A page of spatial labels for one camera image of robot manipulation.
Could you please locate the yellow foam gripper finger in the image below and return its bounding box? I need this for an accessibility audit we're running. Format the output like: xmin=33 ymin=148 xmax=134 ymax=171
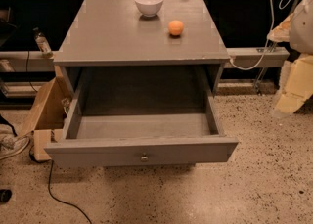
xmin=273 ymin=54 xmax=313 ymax=115
xmin=267 ymin=14 xmax=293 ymax=43

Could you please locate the orange fruit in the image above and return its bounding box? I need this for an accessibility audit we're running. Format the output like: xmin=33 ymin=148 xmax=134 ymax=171
xmin=168 ymin=20 xmax=184 ymax=36

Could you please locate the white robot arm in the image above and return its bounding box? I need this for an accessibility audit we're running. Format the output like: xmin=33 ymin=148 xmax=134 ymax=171
xmin=267 ymin=0 xmax=313 ymax=117

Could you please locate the round metal drawer knob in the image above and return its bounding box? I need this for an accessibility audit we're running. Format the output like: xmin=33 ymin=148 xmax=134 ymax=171
xmin=140 ymin=153 xmax=149 ymax=162

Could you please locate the grey open top drawer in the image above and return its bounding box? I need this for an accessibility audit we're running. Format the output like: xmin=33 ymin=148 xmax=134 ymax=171
xmin=44 ymin=67 xmax=240 ymax=169

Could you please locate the white ceramic bowl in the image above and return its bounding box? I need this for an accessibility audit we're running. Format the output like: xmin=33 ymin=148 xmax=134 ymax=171
xmin=134 ymin=0 xmax=164 ymax=17

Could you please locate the grey wooden cabinet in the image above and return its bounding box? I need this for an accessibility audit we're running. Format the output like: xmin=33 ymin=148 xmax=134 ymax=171
xmin=54 ymin=0 xmax=229 ymax=90

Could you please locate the plastic bottle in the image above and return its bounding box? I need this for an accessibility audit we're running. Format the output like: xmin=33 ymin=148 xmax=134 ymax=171
xmin=33 ymin=27 xmax=53 ymax=58

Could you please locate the cardboard box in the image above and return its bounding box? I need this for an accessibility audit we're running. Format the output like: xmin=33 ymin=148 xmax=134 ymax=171
xmin=19 ymin=66 xmax=71 ymax=162

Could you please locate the small black floor object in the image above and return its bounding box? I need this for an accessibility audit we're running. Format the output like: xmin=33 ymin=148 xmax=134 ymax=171
xmin=0 ymin=189 xmax=12 ymax=202

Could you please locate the white hanging cable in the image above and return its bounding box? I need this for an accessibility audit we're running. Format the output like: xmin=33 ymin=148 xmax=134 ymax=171
xmin=229 ymin=0 xmax=295 ymax=71

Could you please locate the grey metal rail beam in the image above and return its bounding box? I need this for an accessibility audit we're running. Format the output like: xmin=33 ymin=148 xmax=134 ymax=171
xmin=0 ymin=47 xmax=290 ymax=72

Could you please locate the black floor cable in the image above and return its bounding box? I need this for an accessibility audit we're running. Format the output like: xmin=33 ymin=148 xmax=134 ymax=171
xmin=28 ymin=143 xmax=93 ymax=224

